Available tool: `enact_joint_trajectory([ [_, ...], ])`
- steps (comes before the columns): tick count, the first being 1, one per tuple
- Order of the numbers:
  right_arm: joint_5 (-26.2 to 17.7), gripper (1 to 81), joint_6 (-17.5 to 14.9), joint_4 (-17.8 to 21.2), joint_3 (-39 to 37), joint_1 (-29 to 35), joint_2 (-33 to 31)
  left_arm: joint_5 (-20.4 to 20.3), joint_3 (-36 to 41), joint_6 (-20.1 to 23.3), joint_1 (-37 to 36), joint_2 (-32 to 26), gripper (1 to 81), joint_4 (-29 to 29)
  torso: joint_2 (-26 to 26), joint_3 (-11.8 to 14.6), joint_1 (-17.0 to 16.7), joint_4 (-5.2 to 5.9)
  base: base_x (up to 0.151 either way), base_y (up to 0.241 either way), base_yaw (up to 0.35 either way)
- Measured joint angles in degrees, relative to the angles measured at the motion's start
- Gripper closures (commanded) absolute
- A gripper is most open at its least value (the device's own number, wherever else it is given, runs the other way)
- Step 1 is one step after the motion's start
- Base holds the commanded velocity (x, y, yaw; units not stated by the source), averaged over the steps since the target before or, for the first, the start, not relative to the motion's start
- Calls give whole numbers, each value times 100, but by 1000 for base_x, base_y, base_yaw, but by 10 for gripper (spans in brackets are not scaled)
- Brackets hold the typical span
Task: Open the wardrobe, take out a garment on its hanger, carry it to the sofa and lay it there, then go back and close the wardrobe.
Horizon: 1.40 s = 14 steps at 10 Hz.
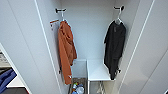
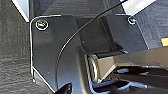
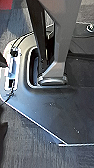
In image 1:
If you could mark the black garment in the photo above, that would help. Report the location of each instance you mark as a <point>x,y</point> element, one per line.
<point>115,50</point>

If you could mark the white clothes hanger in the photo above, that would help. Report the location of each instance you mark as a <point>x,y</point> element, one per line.
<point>62,18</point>
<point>118,19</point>

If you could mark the white wardrobe door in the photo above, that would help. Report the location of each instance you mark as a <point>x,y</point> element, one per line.
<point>20,33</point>
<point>150,43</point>

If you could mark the white wardrobe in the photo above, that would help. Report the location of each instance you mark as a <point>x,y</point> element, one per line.
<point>88,33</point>

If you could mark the orange garment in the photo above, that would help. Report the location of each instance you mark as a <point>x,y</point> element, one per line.
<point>66,46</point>

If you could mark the white inner box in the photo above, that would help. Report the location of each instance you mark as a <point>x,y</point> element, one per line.
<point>80,68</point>
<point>98,70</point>

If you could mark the dark door hinge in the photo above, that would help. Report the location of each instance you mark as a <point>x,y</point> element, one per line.
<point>60,71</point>
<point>118,71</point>

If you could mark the bin with balls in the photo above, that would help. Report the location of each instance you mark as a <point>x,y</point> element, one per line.
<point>78,88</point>

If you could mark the blue cloth bag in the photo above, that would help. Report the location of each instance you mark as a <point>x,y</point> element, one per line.
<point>6,80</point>

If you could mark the black wall hook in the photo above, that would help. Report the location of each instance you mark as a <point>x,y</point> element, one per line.
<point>60,10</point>
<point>119,7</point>

